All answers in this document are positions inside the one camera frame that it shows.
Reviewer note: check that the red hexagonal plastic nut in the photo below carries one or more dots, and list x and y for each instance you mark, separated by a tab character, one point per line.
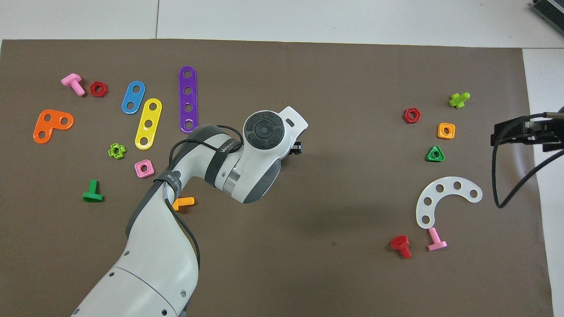
411	115
98	89

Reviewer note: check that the blue two-hole plate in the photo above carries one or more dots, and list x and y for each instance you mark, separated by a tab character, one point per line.
133	97

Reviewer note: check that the pink plastic screw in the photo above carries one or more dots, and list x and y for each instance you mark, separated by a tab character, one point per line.
436	241
72	81

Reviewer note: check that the yellow three-hole plate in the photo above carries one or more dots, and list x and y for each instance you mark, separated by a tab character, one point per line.
148	123

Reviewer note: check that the orange angled three-hole plate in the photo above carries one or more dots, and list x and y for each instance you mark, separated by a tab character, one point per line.
44	130

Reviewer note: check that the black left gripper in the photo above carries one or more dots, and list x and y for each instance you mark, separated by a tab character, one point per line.
297	148

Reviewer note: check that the lime green cross nut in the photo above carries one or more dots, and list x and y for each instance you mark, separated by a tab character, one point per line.
116	151

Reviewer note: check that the orange plastic screw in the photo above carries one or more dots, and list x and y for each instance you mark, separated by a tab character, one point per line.
185	202

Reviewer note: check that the pink square plastic nut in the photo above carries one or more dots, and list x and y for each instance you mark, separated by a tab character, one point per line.
144	168

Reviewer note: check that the orange square plastic nut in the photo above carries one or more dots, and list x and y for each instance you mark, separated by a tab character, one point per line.
446	130

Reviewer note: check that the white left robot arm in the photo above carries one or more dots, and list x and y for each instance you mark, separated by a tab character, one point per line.
150	246

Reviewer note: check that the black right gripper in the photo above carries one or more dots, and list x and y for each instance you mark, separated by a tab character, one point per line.
553	134

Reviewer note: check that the dark green plastic screw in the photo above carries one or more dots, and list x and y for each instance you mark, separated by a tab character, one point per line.
92	193

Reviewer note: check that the red plastic screw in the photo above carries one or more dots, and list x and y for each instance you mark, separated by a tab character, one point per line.
402	245

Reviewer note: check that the brown table mat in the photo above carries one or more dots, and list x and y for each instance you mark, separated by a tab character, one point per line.
335	264

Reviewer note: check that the lime green plastic screw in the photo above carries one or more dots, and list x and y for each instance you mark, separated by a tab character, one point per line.
458	100

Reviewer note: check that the green triangular plastic nut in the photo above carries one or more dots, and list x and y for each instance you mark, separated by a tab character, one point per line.
435	154

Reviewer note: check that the white curved five-hole plate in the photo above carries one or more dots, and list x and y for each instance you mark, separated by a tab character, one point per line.
434	196

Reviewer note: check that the dark grey ribbed device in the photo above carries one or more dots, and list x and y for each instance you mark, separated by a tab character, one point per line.
551	9

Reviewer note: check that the purple four-hole plate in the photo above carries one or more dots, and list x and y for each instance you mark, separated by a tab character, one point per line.
188	99

